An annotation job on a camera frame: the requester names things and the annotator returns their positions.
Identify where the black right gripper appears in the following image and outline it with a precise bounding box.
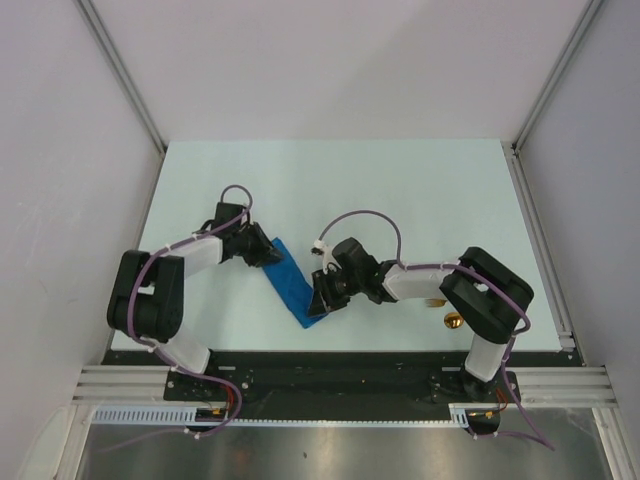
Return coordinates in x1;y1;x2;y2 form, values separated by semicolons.
307;266;363;317

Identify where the blue cloth napkin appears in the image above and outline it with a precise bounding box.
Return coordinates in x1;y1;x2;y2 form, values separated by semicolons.
263;237;326;329

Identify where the gold spoon green handle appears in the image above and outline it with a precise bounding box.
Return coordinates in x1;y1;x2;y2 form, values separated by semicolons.
443;312;465;330

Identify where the gold fork green handle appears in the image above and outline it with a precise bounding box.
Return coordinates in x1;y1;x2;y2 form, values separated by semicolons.
425;298;448;308

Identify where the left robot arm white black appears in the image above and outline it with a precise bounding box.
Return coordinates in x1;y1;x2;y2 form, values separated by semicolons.
106;201;284;400

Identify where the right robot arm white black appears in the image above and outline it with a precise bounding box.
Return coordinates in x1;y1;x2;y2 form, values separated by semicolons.
308;238;534;401

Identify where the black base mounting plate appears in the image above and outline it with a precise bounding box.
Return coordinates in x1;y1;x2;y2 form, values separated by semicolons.
102;349;584;421

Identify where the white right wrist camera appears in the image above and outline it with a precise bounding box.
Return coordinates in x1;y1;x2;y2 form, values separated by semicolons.
311;239;342;274

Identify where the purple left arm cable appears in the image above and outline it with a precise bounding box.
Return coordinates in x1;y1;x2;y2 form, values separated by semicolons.
94;184;254;451

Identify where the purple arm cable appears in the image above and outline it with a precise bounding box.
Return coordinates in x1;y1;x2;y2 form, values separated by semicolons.
318;209;556;451
94;184;254;451

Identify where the white slotted cable duct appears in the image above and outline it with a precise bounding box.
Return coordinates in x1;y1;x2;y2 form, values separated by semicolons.
92;405;468;428

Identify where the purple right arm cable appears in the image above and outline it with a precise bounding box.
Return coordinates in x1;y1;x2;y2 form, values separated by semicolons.
318;209;556;451

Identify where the aluminium front frame rail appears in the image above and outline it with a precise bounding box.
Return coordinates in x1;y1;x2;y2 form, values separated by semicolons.
72;365;618;408

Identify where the left aluminium corner post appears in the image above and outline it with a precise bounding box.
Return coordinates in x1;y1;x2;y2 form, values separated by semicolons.
73;0;168;159

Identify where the aluminium corner post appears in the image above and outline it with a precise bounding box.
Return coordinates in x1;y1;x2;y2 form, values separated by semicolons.
510;0;608;153
73;0;168;159

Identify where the right aluminium corner post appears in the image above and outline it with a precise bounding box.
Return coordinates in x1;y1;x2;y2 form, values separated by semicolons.
510;0;608;153

